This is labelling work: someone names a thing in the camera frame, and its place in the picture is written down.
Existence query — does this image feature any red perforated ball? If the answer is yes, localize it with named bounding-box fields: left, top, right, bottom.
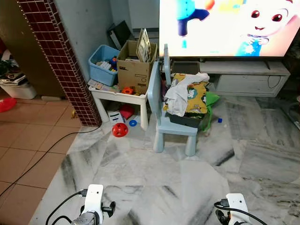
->
left=112, top=123, right=128, bottom=137

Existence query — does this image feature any white and blue carton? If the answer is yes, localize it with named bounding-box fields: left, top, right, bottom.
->
left=108, top=110, right=125, bottom=125

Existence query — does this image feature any framed picture board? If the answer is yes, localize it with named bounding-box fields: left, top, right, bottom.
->
left=136, top=28, right=151, bottom=63

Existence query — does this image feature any brown cardboard box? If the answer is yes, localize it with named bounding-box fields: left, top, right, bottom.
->
left=117, top=40, right=158, bottom=96

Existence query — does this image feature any white crumpled cloth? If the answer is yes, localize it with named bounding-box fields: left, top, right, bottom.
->
left=164, top=73, right=210, bottom=117

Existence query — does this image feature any white plastic child table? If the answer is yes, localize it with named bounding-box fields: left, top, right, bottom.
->
left=88, top=80, right=150, bottom=131

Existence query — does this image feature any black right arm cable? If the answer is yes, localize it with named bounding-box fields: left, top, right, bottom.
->
left=215, top=200, right=268, bottom=225

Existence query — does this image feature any pile of papers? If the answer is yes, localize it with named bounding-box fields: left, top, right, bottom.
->
left=0, top=59, right=29, bottom=86

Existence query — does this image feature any yellow printed cloth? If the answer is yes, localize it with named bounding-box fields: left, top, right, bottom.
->
left=187, top=82, right=209, bottom=114

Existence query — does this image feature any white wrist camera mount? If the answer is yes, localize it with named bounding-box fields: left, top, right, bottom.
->
left=83, top=184, right=104, bottom=216
left=226, top=193, right=250, bottom=224

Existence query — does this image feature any brown wooden cabinet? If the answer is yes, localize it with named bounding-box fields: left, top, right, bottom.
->
left=0, top=0, right=66, bottom=99

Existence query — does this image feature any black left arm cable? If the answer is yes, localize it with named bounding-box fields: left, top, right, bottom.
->
left=45, top=189, right=90, bottom=225

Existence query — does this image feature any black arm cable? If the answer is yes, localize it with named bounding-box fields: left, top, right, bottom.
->
left=215, top=200, right=268, bottom=225
left=45, top=189, right=90, bottom=225

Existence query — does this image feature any red toy box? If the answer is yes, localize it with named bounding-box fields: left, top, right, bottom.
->
left=120, top=104, right=135, bottom=120

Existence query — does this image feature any blue plastic bin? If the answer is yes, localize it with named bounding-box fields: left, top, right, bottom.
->
left=89, top=45, right=121, bottom=86

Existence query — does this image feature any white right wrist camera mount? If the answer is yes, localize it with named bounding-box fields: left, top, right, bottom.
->
left=226, top=193, right=250, bottom=224

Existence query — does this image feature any light blue plastic child chair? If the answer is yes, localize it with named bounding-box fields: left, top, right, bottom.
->
left=148, top=45, right=200, bottom=157

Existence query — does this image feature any pastel puzzle board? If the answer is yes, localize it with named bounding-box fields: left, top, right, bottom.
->
left=89, top=80, right=118, bottom=93

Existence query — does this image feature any dark red tiled pillar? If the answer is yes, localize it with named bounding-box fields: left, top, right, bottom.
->
left=18, top=0, right=102, bottom=127

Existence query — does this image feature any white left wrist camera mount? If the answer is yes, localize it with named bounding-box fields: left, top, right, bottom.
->
left=83, top=184, right=104, bottom=216

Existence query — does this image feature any grey television stand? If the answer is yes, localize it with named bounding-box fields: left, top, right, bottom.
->
left=171, top=59, right=291, bottom=98

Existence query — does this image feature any large flat television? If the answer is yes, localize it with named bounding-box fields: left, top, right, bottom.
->
left=158, top=0, right=300, bottom=59

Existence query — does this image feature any black floor cable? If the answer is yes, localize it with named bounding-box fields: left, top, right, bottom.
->
left=0, top=127, right=101, bottom=197

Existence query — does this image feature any white storage box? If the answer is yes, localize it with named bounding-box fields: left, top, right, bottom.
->
left=0, top=82, right=37, bottom=100

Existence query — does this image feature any red plastic bowl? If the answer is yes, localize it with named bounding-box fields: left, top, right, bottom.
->
left=0, top=97, right=17, bottom=113

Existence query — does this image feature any black basket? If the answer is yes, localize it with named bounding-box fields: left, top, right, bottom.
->
left=166, top=110, right=204, bottom=128

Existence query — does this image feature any black flat board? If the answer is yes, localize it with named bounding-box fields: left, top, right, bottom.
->
left=107, top=20, right=136, bottom=50

